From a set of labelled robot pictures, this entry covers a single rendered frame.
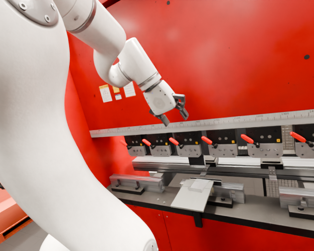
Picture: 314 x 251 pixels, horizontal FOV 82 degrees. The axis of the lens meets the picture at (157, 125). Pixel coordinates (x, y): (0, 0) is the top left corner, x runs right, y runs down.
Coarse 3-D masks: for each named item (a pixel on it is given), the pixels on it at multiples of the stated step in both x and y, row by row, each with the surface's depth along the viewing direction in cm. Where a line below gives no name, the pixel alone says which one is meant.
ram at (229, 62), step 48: (144, 0) 95; (192, 0) 85; (240, 0) 77; (288, 0) 70; (144, 48) 104; (192, 48) 91; (240, 48) 82; (288, 48) 74; (96, 96) 132; (192, 96) 99; (240, 96) 88; (288, 96) 79
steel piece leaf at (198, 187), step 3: (195, 183) 113; (198, 183) 112; (201, 183) 111; (204, 183) 111; (192, 186) 111; (195, 186) 110; (198, 186) 109; (201, 186) 109; (204, 186) 108; (189, 189) 107; (192, 189) 106; (195, 189) 105; (198, 189) 104; (201, 189) 106; (201, 192) 103
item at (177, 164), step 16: (144, 160) 170; (160, 160) 162; (176, 160) 154; (224, 160) 136; (240, 160) 131; (256, 160) 126; (288, 160) 118; (304, 160) 114; (240, 176) 129; (256, 176) 123; (288, 176) 114; (304, 176) 111
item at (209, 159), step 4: (204, 156) 139; (208, 156) 137; (208, 160) 132; (212, 160) 130; (216, 160) 132; (208, 164) 132; (212, 164) 130; (216, 164) 131; (204, 168) 127; (208, 168) 127; (204, 172) 122
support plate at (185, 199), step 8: (184, 184) 115; (208, 184) 109; (184, 192) 107; (192, 192) 105; (208, 192) 102; (176, 200) 101; (184, 200) 100; (192, 200) 99; (200, 200) 97; (184, 208) 94; (192, 208) 93; (200, 208) 91
